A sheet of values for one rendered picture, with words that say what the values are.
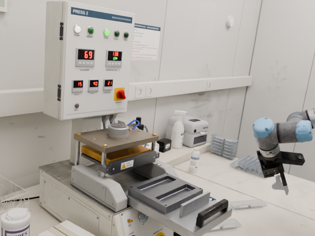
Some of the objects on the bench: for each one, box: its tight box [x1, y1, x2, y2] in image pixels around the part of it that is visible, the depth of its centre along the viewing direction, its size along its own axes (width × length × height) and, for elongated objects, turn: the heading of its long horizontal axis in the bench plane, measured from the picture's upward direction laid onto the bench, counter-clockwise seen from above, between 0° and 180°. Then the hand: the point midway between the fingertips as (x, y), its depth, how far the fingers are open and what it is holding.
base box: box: [39, 169, 124, 236], centre depth 130 cm, size 54×38×17 cm
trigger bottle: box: [171, 110, 188, 149], centre depth 214 cm, size 9×8×25 cm
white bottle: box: [189, 148, 200, 173], centre depth 188 cm, size 5×5×14 cm
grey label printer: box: [166, 115, 209, 148], centre depth 229 cm, size 25×20×17 cm
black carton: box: [157, 138, 172, 153], centre depth 207 cm, size 6×9×7 cm
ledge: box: [156, 137, 211, 167], centre depth 208 cm, size 30×84×4 cm, turn 119°
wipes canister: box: [0, 207, 30, 236], centre depth 104 cm, size 9×9×15 cm
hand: (284, 180), depth 136 cm, fingers open, 14 cm apart
